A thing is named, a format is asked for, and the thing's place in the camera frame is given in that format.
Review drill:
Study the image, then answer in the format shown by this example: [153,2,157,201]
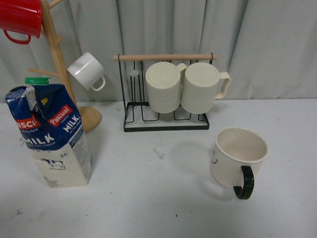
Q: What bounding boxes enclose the cream ribbed mug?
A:
[181,62,231,115]
[146,62,187,114]

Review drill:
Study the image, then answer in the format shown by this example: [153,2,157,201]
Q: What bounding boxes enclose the black wire cup rack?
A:
[113,53,218,132]

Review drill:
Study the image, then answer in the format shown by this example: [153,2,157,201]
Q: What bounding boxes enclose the cream mug black handle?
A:
[210,127,268,200]

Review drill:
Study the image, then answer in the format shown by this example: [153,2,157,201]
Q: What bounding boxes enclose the grey curtain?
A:
[0,0,317,105]

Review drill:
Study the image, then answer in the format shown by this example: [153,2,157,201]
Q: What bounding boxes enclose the cream ribbed mug left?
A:
[146,62,187,114]

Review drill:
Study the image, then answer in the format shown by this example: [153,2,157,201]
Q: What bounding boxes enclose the white mug on tree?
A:
[67,52,106,91]

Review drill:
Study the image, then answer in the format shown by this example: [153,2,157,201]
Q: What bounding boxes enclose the red mug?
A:
[0,0,42,45]

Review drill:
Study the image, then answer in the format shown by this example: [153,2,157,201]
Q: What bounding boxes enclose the cream ribbed mug right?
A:
[181,62,231,115]

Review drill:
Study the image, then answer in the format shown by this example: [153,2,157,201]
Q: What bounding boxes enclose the blue white milk carton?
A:
[5,84,92,188]

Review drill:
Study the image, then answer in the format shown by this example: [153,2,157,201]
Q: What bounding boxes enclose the wooden mug tree stand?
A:
[28,0,102,133]

